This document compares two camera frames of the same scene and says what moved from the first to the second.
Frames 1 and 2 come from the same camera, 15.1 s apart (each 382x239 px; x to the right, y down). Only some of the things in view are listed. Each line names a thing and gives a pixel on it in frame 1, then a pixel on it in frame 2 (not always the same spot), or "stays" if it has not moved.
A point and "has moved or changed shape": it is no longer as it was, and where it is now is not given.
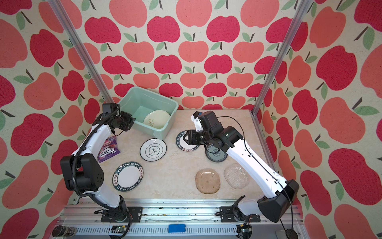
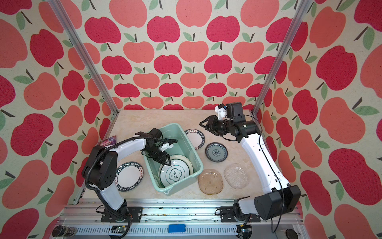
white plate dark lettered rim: x=182 y=144 has moved or changed shape
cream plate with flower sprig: x=157 y=118 → x=184 y=159
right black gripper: x=192 y=137 → x=211 y=126
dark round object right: x=291 y=234 stays
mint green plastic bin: x=138 y=102 → x=183 y=147
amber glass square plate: x=207 y=180 stays
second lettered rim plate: x=128 y=176 stays
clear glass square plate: x=236 y=176 stays
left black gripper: x=130 y=119 → x=163 y=161
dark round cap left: x=60 y=230 stays
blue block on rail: x=177 y=228 stays
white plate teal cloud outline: x=153 y=149 has moved or changed shape
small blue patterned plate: x=214 y=154 stays
